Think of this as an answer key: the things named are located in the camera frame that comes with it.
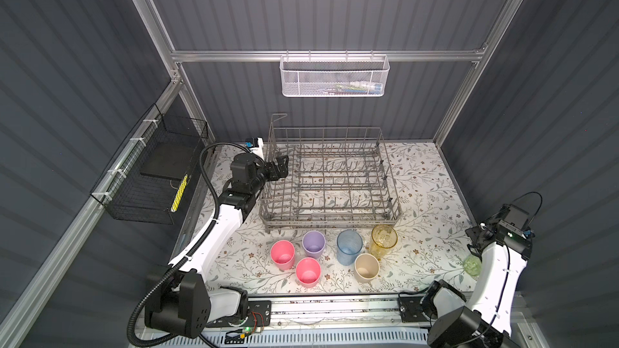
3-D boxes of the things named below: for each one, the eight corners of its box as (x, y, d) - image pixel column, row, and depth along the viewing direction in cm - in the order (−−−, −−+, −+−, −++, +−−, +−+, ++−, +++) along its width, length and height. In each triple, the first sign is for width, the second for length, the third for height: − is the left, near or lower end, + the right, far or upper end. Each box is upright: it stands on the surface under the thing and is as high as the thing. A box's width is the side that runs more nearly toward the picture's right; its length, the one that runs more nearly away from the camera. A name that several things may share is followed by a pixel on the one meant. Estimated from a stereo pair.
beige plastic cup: (354, 286, 81) (358, 278, 73) (352, 263, 85) (356, 253, 78) (378, 286, 81) (384, 278, 73) (374, 263, 85) (380, 253, 78)
